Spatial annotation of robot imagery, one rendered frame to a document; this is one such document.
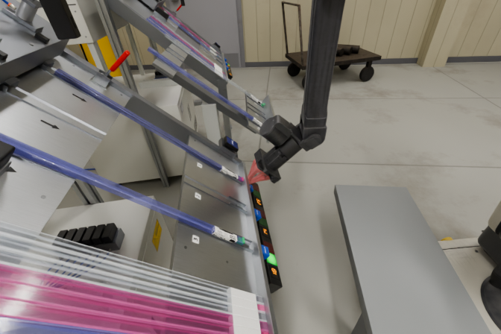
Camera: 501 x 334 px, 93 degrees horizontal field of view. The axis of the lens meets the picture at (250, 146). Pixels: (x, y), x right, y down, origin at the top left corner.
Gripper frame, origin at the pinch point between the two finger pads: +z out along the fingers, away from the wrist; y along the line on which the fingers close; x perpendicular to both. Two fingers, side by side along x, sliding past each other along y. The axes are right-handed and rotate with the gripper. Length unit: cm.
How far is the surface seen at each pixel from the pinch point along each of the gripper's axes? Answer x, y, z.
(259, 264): -2.8, 27.4, -0.6
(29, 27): -59, 1, -4
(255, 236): -2.8, 20.8, -0.7
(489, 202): 155, -24, -62
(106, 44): -94, -326, 126
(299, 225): 73, -30, 26
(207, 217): -15.0, 19.3, 1.4
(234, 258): -8.2, 26.7, 1.3
